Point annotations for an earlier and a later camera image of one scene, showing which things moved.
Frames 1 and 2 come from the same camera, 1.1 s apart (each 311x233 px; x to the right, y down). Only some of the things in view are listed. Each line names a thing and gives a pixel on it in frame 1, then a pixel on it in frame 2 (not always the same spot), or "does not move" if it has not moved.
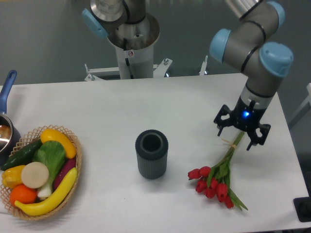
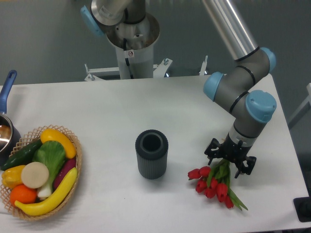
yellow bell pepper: [11, 176] does not move
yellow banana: [43, 207] does not move
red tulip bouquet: [215, 180] does not move
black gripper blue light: [245, 116] -> [234, 153]
